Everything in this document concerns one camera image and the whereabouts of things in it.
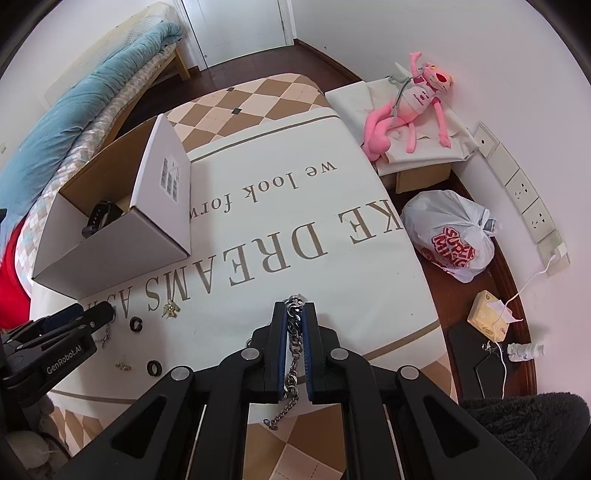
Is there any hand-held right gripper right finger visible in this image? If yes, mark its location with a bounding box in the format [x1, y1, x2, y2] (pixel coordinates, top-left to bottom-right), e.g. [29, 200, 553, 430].
[299, 301, 537, 480]

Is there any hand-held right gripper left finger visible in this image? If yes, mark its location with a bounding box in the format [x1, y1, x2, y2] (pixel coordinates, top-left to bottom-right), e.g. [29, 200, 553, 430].
[53, 301, 296, 480]

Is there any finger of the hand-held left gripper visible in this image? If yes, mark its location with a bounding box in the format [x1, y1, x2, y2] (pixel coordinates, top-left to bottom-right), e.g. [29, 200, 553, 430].
[79, 306, 116, 334]
[39, 302, 89, 334]

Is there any thick silver chain necklace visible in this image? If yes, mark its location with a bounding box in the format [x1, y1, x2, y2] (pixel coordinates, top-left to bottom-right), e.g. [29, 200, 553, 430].
[262, 294, 306, 431]

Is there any white cardboard box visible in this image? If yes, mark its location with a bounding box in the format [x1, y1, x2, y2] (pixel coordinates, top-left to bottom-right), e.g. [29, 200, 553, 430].
[31, 114, 193, 301]

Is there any red cloth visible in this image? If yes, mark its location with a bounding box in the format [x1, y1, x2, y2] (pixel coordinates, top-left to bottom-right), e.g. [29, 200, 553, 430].
[0, 220, 34, 329]

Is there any black wristband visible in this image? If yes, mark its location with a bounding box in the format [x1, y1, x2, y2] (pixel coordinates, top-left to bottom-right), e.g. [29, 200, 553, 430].
[82, 200, 123, 239]

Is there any printed blanket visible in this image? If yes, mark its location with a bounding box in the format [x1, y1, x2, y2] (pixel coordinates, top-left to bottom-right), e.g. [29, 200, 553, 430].
[30, 72, 459, 480]

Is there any yellow tissue box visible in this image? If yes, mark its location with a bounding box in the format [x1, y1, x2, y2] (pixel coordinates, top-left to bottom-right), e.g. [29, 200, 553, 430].
[467, 290, 520, 343]

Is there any white plastic bag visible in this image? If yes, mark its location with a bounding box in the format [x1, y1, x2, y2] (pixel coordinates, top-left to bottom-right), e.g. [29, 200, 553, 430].
[400, 189, 496, 284]

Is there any blue quilt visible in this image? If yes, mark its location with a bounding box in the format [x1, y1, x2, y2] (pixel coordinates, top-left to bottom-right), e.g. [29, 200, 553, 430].
[0, 21, 184, 214]

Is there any brown cardboard box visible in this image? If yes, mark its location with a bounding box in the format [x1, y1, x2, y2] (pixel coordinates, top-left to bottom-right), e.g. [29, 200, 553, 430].
[394, 159, 452, 194]

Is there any white rolled packet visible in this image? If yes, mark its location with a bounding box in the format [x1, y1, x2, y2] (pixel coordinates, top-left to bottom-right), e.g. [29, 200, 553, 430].
[507, 342, 546, 363]

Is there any black fuzzy cloth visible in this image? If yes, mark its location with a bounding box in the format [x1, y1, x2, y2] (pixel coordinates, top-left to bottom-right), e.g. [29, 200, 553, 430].
[461, 392, 591, 480]

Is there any cream cloth cover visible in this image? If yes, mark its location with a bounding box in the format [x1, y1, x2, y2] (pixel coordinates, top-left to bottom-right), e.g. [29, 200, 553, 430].
[324, 75, 479, 177]

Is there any pink plush toy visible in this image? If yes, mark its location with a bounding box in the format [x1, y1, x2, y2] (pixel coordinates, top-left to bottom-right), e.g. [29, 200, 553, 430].
[361, 52, 456, 162]

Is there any white door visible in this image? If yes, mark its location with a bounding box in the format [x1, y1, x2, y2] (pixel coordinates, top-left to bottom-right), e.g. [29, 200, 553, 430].
[181, 0, 295, 71]

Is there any white charger cable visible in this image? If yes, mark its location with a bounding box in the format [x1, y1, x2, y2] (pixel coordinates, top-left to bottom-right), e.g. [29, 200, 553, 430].
[496, 251, 560, 398]

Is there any white wall socket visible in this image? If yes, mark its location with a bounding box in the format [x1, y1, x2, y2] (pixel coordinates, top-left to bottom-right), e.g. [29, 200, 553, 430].
[520, 197, 555, 243]
[503, 169, 539, 205]
[537, 232, 571, 277]

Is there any wooden bed frame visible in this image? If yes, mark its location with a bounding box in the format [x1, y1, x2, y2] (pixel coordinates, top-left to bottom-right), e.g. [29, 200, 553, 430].
[159, 44, 191, 80]

